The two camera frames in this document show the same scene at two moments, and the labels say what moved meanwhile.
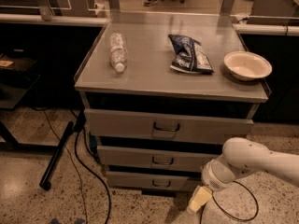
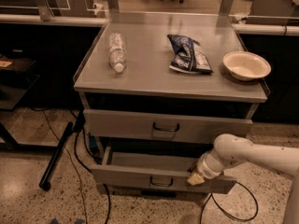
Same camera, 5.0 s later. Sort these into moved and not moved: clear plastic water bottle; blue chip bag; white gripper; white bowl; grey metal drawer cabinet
Moved: white gripper
Not moved: blue chip bag; grey metal drawer cabinet; white bowl; clear plastic water bottle
